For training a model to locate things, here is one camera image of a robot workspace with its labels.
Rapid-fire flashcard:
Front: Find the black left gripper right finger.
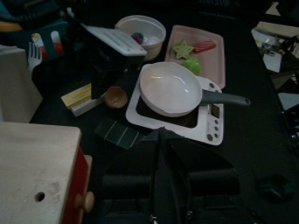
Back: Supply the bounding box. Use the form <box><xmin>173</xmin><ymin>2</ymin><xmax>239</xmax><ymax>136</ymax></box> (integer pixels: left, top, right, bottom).
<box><xmin>160</xmin><ymin>127</ymin><xmax>256</xmax><ymax>224</ymax></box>

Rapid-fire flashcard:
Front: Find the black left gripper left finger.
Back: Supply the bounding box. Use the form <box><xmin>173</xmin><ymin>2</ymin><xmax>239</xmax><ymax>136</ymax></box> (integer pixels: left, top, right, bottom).
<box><xmin>92</xmin><ymin>127</ymin><xmax>163</xmax><ymax>224</ymax></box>

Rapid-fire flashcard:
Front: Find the dark green striped toy block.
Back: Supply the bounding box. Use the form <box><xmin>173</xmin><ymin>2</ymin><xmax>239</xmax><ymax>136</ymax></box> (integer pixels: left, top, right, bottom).
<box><xmin>93</xmin><ymin>117</ymin><xmax>144</xmax><ymax>151</ymax></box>

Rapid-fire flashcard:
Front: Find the white toy induction stove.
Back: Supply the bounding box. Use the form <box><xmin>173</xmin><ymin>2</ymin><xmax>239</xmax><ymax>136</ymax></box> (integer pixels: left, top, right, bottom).
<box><xmin>124</xmin><ymin>74</ymin><xmax>225</xmax><ymax>146</ymax></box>

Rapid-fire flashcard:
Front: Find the wooden toy cabinet red side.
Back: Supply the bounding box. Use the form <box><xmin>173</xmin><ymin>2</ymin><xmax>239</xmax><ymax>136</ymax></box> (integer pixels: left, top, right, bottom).
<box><xmin>0</xmin><ymin>121</ymin><xmax>96</xmax><ymax>224</ymax></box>

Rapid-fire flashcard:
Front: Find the small brown wooden bowl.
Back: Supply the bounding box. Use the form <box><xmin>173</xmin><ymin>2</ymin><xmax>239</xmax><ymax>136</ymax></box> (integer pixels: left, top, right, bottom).
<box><xmin>101</xmin><ymin>86</ymin><xmax>129</xmax><ymax>110</ymax></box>

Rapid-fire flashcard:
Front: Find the wooden block white base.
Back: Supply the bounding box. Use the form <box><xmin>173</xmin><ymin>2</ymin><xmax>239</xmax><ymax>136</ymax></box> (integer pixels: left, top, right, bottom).
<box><xmin>60</xmin><ymin>83</ymin><xmax>105</xmax><ymax>118</ymax></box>

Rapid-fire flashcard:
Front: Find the light green toy vegetable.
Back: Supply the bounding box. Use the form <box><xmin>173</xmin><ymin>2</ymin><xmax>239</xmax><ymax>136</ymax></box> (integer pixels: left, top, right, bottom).
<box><xmin>181</xmin><ymin>57</ymin><xmax>203</xmax><ymax>76</ymax></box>

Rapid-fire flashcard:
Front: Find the pink plastic tray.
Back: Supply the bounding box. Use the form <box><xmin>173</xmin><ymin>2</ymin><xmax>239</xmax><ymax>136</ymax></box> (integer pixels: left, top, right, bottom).
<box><xmin>163</xmin><ymin>24</ymin><xmax>227</xmax><ymax>89</ymax></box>

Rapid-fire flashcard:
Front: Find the black toy appliance white top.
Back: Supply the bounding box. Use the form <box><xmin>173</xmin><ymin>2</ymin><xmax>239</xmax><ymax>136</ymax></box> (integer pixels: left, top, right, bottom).
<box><xmin>64</xmin><ymin>17</ymin><xmax>148</xmax><ymax>101</ymax></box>

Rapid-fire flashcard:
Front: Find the white box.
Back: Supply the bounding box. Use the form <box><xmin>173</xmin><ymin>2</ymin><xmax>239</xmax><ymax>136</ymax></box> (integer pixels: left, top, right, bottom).
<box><xmin>0</xmin><ymin>44</ymin><xmax>44</xmax><ymax>123</ymax></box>

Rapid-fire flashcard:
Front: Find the green star-shaped toy slice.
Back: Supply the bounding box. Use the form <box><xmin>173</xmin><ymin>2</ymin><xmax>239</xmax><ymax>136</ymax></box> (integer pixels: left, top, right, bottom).
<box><xmin>172</xmin><ymin>39</ymin><xmax>195</xmax><ymax>60</ymax></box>

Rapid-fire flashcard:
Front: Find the red striped toy food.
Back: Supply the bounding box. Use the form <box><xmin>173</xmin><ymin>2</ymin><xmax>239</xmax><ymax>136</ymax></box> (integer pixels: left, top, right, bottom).
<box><xmin>191</xmin><ymin>39</ymin><xmax>219</xmax><ymax>54</ymax></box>

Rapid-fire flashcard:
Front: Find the white plastic fork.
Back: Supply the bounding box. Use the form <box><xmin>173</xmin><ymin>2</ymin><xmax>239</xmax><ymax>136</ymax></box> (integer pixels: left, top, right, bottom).
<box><xmin>25</xmin><ymin>41</ymin><xmax>43</xmax><ymax>74</ymax></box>

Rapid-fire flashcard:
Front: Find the purple toy food piece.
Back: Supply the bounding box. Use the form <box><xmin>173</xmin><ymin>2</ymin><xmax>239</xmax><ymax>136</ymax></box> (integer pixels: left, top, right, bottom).
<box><xmin>129</xmin><ymin>31</ymin><xmax>145</xmax><ymax>46</ymax></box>

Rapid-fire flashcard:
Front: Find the white plastic bowl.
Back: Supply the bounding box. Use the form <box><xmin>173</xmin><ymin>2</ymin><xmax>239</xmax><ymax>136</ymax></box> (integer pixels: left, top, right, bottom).
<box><xmin>113</xmin><ymin>14</ymin><xmax>168</xmax><ymax>62</ymax></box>

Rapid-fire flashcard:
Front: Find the teal utensil holder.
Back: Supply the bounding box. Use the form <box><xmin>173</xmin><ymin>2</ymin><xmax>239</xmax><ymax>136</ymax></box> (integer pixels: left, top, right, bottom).
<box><xmin>7</xmin><ymin>18</ymin><xmax>71</xmax><ymax>61</ymax></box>

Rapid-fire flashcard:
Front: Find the orange curved object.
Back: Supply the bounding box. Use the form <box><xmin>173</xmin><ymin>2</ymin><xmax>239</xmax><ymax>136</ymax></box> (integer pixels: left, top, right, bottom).
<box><xmin>0</xmin><ymin>21</ymin><xmax>24</xmax><ymax>33</ymax></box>

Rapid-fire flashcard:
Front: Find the white pan grey handle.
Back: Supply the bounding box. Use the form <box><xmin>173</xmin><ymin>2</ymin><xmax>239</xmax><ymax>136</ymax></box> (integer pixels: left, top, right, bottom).
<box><xmin>137</xmin><ymin>61</ymin><xmax>252</xmax><ymax>118</ymax></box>

